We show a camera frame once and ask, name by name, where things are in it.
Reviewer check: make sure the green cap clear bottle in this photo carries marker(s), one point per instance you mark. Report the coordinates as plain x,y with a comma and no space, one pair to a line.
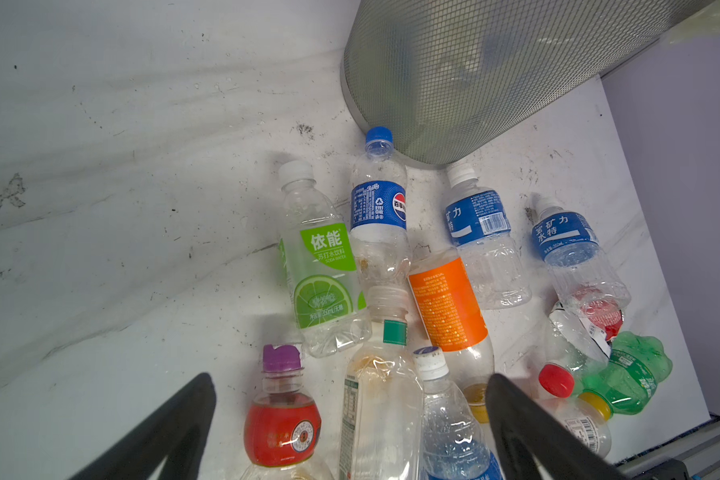
383,399

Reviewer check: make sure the green lime label bottle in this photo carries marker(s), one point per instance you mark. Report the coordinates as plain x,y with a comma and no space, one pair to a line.
328,301

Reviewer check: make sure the red cap crushed bottle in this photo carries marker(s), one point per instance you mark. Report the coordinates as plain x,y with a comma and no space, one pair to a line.
577,346

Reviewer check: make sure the pepsi blue label bottle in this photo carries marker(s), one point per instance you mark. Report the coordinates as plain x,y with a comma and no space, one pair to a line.
378,213

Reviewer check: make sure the orange label bottle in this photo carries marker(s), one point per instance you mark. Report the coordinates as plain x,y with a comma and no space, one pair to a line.
454,323

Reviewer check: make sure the small blue label bottle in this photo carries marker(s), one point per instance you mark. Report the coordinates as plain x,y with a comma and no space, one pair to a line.
582,276

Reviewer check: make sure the green soda bottle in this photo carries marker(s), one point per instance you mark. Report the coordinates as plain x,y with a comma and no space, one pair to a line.
637,365

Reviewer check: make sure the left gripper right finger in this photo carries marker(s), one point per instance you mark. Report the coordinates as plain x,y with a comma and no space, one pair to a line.
528,438

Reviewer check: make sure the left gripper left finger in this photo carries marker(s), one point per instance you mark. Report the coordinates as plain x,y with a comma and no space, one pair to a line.
169,442

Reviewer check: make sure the aluminium front rail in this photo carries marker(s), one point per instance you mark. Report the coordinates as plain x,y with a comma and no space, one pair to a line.
694,454

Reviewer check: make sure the grey mesh waste bin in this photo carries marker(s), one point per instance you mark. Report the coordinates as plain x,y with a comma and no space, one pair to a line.
447,77

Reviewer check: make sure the green plastic bin liner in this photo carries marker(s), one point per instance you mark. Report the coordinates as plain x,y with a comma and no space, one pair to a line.
703,24

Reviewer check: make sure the yellow cap clear bottle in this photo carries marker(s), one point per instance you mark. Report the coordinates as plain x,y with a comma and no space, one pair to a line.
582,420

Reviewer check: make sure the blue label front bottle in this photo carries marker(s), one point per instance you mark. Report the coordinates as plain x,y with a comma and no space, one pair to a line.
452,441

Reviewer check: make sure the blue label water bottle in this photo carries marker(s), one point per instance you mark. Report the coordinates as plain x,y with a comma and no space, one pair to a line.
481,232

